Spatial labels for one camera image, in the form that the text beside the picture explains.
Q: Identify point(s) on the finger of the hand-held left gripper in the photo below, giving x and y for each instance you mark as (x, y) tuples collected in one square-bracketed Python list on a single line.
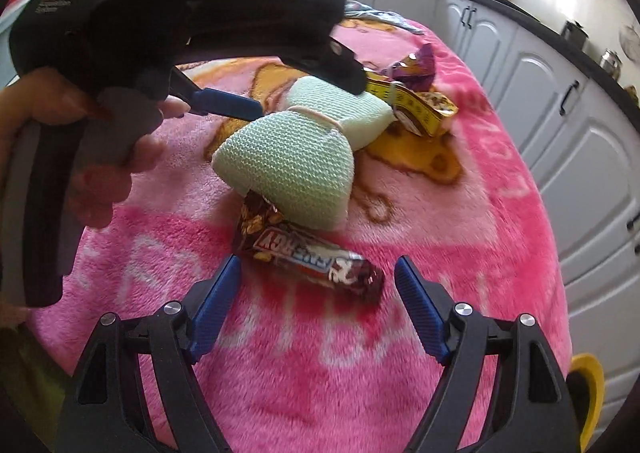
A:
[(225, 105), (340, 68)]

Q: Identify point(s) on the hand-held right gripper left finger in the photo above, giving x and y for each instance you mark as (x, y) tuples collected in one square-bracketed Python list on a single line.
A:
[(215, 308)]

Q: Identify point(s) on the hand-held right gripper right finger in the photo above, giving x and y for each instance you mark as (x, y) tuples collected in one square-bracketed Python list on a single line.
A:
[(420, 313)]

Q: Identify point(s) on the green knit foam net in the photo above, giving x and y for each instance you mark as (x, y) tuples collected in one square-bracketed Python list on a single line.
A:
[(290, 158)]

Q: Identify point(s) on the brown snack bar wrapper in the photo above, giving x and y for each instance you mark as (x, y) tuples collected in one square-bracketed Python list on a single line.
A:
[(310, 258)]

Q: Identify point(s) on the yellow bin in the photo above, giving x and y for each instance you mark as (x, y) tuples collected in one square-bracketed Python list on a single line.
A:
[(590, 368)]

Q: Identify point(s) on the person's left hand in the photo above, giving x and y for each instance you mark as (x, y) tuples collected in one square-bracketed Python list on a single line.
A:
[(50, 98)]

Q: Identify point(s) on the light blue printed cloth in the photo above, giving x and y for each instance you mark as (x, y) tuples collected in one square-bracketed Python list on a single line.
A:
[(372, 13)]

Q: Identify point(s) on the purple snack wrapper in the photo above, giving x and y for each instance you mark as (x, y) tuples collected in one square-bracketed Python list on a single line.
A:
[(415, 65)]

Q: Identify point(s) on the yellow tape measure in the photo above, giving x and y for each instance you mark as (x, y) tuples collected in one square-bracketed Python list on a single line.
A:
[(415, 108)]

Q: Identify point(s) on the brown yellow snack wrapper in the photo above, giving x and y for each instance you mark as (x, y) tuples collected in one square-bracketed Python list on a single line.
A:
[(442, 103)]

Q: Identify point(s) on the pink printed blanket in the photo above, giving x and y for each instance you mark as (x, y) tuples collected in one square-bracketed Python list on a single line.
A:
[(310, 383)]

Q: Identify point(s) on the black kitchen countertop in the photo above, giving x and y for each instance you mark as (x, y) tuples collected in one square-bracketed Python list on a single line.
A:
[(500, 9)]

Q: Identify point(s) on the person's green clothing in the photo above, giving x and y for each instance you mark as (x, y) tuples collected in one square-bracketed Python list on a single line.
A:
[(30, 383)]

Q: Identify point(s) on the white base kitchen cabinets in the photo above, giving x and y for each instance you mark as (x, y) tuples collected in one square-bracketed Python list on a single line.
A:
[(550, 133)]

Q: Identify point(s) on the small black pot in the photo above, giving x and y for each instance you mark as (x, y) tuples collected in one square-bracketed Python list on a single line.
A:
[(575, 35)]

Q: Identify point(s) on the steel kettle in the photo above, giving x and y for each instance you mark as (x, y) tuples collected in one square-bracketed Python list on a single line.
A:
[(611, 64)]

